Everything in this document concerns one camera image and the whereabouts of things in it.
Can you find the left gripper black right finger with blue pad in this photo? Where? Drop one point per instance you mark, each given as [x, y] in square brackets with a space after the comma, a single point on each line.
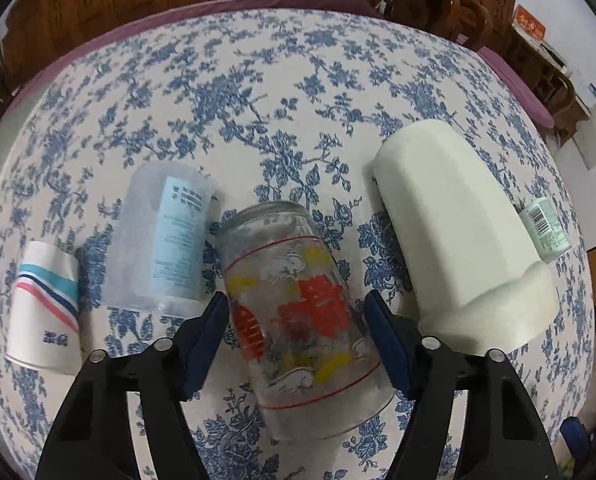
[501, 433]

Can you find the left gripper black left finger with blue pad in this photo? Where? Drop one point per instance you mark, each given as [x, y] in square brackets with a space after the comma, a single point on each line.
[91, 436]

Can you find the printed clear glass cup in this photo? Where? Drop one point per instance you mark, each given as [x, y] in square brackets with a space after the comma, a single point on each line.
[311, 362]

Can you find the white striped paper cup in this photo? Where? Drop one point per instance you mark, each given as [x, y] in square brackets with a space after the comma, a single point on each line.
[43, 333]

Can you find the frosted plastic cup, blue label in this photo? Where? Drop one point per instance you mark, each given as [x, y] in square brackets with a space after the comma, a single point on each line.
[154, 264]

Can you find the white insulated steel mug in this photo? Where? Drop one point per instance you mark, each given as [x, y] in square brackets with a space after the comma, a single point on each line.
[478, 280]

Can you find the small green labelled bottle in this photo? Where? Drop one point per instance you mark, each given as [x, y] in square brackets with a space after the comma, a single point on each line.
[545, 229]

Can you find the white appliance box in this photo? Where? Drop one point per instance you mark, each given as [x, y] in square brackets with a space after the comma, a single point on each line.
[585, 136]

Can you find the blue floral tablecloth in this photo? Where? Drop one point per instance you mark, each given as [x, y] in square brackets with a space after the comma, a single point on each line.
[270, 105]

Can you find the red sign card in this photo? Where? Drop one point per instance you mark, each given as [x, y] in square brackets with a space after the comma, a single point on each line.
[527, 24]

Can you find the wooden armchair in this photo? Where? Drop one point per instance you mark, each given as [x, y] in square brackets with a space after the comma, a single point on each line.
[466, 22]

